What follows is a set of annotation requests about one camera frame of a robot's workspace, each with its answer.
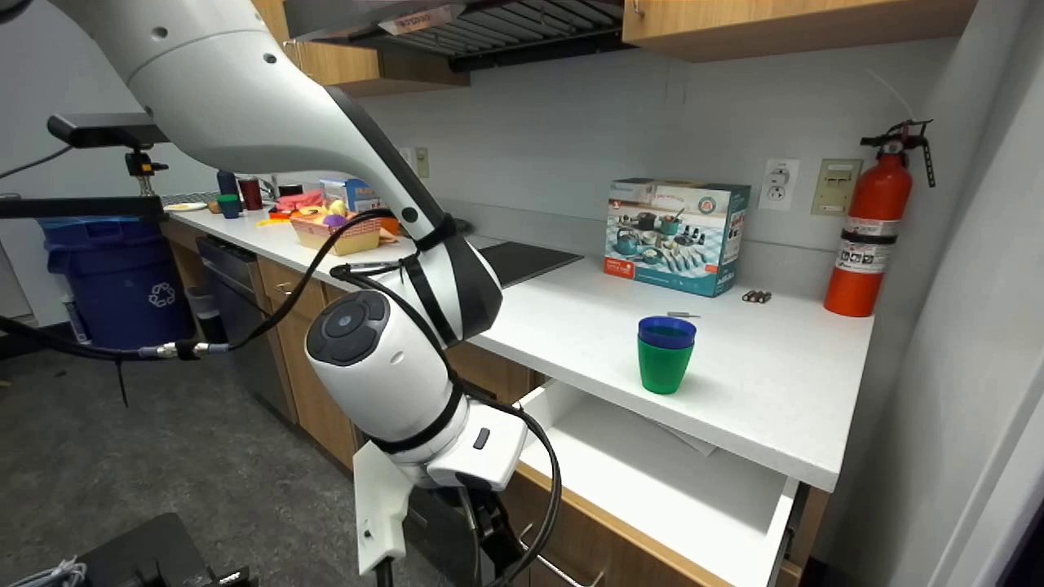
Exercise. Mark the toy cookware set box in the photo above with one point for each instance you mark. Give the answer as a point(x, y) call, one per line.
point(673, 236)

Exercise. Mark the small green cup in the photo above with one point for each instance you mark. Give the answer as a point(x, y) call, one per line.
point(229, 206)

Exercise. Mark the green plastic cup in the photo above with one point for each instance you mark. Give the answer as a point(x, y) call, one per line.
point(662, 371)

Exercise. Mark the row of batteries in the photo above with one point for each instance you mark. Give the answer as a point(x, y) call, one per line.
point(756, 297)

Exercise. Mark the blue and white carton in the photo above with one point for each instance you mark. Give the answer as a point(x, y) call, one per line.
point(351, 194)

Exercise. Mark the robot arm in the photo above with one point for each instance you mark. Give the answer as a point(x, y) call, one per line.
point(245, 98)

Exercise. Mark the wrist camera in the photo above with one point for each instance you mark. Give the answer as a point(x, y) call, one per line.
point(382, 505)

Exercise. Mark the red fire extinguisher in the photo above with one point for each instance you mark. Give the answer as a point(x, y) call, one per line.
point(869, 236)

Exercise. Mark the white open drawer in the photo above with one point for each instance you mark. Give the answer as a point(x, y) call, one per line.
point(652, 481)

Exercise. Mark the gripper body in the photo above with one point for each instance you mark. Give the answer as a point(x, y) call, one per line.
point(493, 530)

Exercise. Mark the black cooktop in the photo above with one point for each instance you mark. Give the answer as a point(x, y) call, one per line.
point(522, 261)

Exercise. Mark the dark blue bottle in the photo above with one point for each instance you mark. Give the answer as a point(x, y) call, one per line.
point(227, 182)

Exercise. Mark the blue plastic cup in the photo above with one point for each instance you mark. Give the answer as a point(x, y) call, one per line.
point(667, 333)

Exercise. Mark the small grey screw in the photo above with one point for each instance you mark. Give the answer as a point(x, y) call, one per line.
point(683, 315)

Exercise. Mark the wooden wall cabinet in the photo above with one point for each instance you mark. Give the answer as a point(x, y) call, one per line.
point(783, 24)
point(359, 69)

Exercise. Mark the pink cloth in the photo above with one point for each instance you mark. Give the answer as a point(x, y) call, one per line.
point(298, 200)

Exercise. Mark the blue recycling bin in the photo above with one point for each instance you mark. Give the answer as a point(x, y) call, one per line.
point(122, 281)

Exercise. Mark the dark red cup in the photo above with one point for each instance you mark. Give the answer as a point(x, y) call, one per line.
point(251, 194)

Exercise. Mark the white plate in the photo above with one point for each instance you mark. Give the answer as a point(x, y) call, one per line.
point(185, 207)

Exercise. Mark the dishwasher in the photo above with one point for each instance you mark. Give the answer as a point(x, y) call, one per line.
point(241, 318)

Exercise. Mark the basket of toy food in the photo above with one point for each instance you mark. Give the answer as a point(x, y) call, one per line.
point(338, 232)

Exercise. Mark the small beige switch plate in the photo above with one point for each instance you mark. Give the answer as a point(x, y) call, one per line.
point(422, 162)

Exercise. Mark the white wall socket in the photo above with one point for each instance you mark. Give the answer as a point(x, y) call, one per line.
point(778, 185)

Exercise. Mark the camera on mount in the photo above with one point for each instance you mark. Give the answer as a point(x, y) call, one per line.
point(106, 130)

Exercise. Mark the range hood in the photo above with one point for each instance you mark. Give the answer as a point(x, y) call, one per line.
point(489, 28)

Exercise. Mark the closed wooden drawer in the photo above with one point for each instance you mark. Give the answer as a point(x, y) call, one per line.
point(285, 287)

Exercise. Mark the wooden cabinet door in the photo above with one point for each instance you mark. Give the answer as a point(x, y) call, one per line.
point(322, 399)

